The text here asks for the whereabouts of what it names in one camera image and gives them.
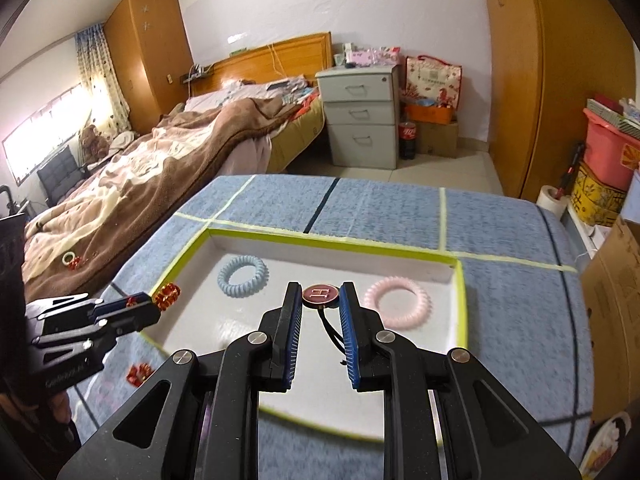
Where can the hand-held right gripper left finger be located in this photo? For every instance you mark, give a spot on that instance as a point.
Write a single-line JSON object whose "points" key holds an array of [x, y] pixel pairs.
{"points": [[295, 340]]}

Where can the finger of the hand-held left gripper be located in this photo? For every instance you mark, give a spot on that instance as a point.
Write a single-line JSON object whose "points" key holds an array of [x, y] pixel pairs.
{"points": [[120, 306], [130, 319]]}

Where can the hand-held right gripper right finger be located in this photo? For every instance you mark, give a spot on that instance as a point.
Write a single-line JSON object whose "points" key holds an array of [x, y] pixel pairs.
{"points": [[350, 340]]}

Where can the white tray with yellow rim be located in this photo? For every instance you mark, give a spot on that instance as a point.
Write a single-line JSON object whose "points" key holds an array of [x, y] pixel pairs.
{"points": [[200, 320]]}

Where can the person's left hand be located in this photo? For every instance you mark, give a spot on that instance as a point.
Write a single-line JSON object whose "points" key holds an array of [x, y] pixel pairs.
{"points": [[60, 407]]}

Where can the black chair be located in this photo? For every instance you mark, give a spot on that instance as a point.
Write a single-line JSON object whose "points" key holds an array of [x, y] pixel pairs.
{"points": [[60, 172]]}

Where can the brown plush blanket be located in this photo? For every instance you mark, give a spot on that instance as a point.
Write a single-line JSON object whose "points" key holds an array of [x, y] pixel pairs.
{"points": [[175, 160]]}

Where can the brown teddy bear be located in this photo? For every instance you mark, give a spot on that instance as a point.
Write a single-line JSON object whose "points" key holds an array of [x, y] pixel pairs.
{"points": [[92, 141]]}

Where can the window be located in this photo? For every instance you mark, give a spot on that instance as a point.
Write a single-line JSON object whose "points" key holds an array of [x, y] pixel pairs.
{"points": [[45, 130]]}

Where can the yellow mattress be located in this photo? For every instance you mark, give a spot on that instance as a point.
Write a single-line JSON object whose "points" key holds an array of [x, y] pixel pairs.
{"points": [[300, 135]]}

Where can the cola bottle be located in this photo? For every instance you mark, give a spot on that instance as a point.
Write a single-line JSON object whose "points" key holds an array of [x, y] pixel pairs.
{"points": [[408, 140]]}

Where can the small cardboard box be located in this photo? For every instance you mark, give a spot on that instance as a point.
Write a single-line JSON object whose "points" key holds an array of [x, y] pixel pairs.
{"points": [[437, 140]]}

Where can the grey three-drawer nightstand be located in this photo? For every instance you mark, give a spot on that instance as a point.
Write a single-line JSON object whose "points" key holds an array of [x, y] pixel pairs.
{"points": [[360, 120]]}

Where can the dotted curtain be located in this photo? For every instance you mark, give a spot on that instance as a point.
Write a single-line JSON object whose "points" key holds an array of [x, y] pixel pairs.
{"points": [[102, 75]]}

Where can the pink bedding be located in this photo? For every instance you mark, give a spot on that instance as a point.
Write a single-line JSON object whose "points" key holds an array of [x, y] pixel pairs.
{"points": [[225, 92]]}

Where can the orange box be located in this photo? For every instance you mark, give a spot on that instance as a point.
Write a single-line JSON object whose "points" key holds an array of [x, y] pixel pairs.
{"points": [[430, 115]]}

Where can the toilet paper roll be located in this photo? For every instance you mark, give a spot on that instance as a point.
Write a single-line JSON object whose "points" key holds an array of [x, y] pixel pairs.
{"points": [[550, 202]]}

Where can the power strip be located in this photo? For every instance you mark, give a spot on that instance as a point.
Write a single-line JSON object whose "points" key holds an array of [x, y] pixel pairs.
{"points": [[195, 74]]}

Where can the tall wooden wardrobe with stars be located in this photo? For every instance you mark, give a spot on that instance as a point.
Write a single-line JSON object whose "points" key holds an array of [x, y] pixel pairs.
{"points": [[150, 50]]}

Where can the large cardboard box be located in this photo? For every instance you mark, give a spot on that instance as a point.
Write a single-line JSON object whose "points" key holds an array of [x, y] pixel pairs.
{"points": [[615, 310]]}

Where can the red patterned gift bag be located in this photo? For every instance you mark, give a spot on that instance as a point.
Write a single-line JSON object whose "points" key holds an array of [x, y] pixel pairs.
{"points": [[432, 80]]}

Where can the red and black tool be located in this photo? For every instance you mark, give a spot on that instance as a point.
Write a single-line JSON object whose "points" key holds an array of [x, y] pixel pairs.
{"points": [[570, 170]]}

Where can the yellow patterned box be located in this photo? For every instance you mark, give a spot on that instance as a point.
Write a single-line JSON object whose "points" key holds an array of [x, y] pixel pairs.
{"points": [[595, 200]]}

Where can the pink patterned packet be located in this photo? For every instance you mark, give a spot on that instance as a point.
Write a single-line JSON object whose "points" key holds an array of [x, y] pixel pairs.
{"points": [[372, 56]]}

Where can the wooden bed headboard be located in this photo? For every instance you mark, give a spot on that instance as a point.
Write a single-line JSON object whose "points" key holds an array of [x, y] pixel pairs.
{"points": [[295, 55]]}

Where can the pink plastic bin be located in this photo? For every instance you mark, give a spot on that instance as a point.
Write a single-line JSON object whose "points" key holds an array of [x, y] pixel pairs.
{"points": [[607, 155]]}

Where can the large wooden wardrobe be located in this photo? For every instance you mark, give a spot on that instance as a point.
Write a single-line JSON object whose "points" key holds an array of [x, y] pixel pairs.
{"points": [[560, 85]]}

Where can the stack of flat boxes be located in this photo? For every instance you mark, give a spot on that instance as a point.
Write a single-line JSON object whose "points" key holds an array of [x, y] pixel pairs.
{"points": [[612, 110]]}

